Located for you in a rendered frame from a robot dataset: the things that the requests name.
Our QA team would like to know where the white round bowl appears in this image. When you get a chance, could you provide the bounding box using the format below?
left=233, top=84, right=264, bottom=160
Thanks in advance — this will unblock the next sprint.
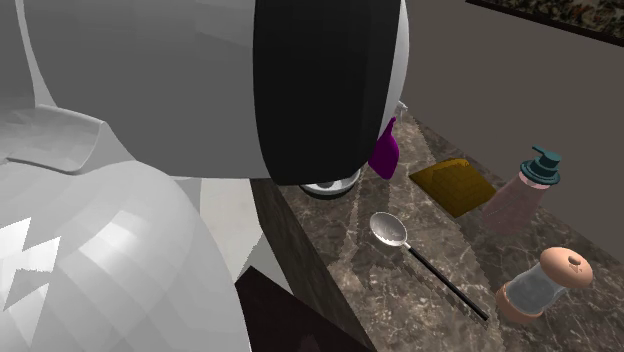
left=299, top=168, right=362, bottom=198

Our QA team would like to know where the purple bottle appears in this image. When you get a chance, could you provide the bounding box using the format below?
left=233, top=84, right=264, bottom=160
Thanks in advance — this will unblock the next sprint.
left=367, top=116, right=401, bottom=181

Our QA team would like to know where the yellow square sponge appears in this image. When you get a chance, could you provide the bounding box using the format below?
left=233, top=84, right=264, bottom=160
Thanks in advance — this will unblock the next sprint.
left=408, top=157, right=497, bottom=219

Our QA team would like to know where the pink soap dispenser teal pump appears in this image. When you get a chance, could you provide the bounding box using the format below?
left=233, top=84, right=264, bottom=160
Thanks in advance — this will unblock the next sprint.
left=481, top=145, right=563, bottom=235

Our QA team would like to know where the glass grinder with copper ends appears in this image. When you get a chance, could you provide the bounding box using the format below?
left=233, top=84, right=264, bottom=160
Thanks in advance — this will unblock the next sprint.
left=495, top=246, right=594, bottom=325

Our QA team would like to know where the silver ladle black handle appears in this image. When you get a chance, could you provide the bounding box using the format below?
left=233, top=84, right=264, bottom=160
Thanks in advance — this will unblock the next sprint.
left=368, top=211, right=490, bottom=321

